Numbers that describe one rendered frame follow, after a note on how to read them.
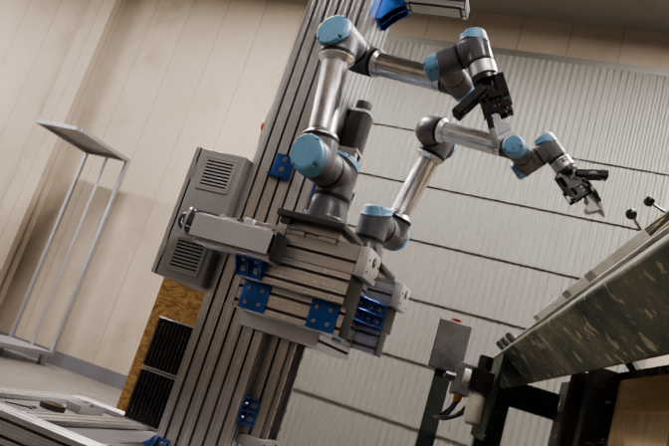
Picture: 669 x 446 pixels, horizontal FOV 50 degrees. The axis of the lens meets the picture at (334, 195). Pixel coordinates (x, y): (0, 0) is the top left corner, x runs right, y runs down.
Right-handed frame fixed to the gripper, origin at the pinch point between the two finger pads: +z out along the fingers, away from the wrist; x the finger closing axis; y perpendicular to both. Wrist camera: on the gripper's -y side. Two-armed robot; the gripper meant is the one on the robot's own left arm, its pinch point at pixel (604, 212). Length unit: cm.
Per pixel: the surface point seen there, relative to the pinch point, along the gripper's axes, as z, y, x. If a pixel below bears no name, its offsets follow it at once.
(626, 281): 34, 73, 162
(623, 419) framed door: 53, 57, 76
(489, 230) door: -76, -42, -285
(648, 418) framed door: 54, 58, 93
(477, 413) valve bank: 37, 79, 39
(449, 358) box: 16, 70, -20
